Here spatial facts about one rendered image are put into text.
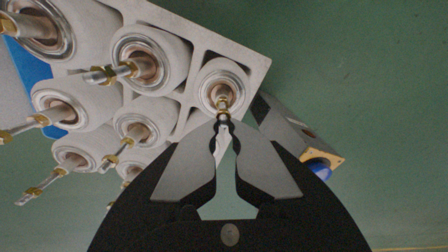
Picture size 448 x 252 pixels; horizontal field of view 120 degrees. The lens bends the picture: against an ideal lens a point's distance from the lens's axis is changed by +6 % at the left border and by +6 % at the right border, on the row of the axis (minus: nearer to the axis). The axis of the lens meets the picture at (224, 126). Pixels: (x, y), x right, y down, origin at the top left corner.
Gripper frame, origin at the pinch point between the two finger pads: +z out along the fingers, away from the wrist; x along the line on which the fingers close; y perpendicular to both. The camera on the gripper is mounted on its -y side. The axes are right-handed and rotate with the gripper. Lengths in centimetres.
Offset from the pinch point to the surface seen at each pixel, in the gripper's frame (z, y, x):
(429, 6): 35, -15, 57
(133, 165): 9.1, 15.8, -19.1
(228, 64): 9.8, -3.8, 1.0
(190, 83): 16.5, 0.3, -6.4
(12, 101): 21, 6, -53
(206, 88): 9.1, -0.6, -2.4
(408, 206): 35, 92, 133
